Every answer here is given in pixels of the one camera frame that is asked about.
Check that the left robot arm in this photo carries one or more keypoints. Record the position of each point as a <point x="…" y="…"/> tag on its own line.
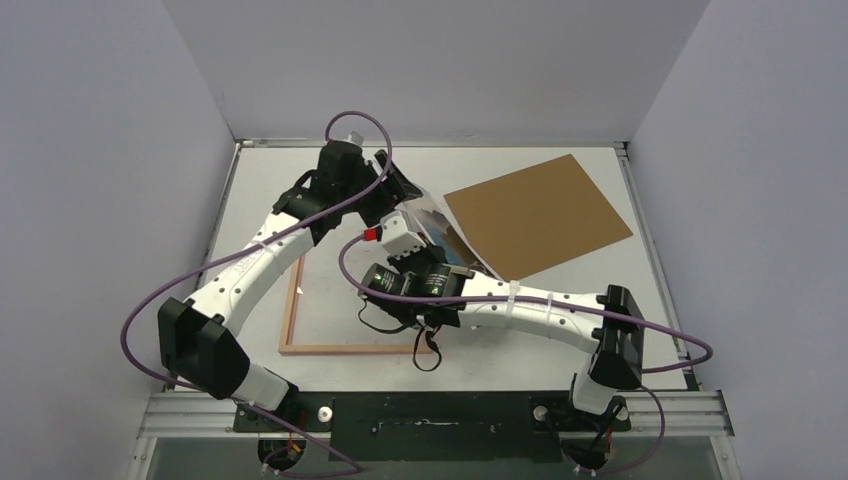
<point x="198" y="336"/>

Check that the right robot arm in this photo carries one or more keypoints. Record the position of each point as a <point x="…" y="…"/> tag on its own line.
<point x="426" y="294"/>

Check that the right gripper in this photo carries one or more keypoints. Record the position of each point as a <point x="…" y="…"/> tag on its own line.
<point x="419" y="258"/>

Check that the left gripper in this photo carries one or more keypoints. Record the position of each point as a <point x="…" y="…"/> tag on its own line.
<point x="394" y="189"/>

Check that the brown backing board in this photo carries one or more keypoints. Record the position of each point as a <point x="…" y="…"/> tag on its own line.
<point x="525" y="222"/>

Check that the sea landscape photo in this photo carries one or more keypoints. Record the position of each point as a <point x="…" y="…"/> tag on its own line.
<point x="429" y="220"/>

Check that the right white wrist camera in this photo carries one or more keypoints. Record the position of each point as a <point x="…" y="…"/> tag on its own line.
<point x="399" y="235"/>

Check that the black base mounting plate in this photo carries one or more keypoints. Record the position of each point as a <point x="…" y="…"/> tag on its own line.
<point x="437" y="427"/>

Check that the pink wooden photo frame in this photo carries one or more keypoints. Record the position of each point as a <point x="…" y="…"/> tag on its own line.
<point x="287" y="345"/>

